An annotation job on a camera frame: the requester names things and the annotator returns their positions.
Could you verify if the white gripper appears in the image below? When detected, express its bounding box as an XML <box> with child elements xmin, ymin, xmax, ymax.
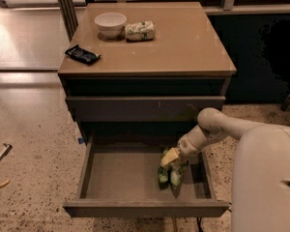
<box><xmin>160</xmin><ymin>133</ymin><xmax>203</xmax><ymax>169</ymax></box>

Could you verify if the green rice chip bag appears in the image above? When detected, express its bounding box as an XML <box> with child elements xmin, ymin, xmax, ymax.
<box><xmin>158</xmin><ymin>159</ymin><xmax>189</xmax><ymax>189</ymax></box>

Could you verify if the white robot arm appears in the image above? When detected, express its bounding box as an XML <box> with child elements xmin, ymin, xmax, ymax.
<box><xmin>160</xmin><ymin>108</ymin><xmax>290</xmax><ymax>232</ymax></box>

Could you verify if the closed top drawer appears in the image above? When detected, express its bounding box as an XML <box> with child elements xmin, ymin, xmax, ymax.
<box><xmin>66</xmin><ymin>96</ymin><xmax>225</xmax><ymax>122</ymax></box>

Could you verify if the open middle drawer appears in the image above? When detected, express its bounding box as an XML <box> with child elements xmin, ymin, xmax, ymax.
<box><xmin>63</xmin><ymin>137</ymin><xmax>229</xmax><ymax>218</ymax></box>

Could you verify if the brown drawer cabinet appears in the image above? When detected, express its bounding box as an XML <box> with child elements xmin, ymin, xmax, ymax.
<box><xmin>57</xmin><ymin>1</ymin><xmax>238</xmax><ymax>218</ymax></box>

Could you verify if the blue tape piece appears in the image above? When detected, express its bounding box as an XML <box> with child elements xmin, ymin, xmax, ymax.
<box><xmin>77</xmin><ymin>137</ymin><xmax>84</xmax><ymax>144</ymax></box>

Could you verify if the white green snack pack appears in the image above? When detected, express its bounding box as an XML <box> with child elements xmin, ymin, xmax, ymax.
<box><xmin>125</xmin><ymin>21</ymin><xmax>156</xmax><ymax>42</ymax></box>

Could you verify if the black snack packet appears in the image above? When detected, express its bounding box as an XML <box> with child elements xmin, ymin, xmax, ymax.
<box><xmin>65</xmin><ymin>44</ymin><xmax>101</xmax><ymax>65</ymax></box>

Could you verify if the white ceramic bowl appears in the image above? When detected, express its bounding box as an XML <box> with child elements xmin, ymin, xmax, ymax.
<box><xmin>94</xmin><ymin>13</ymin><xmax>127</xmax><ymax>39</ymax></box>

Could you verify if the black cable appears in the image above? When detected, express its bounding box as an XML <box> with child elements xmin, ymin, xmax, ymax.
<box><xmin>196</xmin><ymin>217</ymin><xmax>205</xmax><ymax>232</ymax></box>

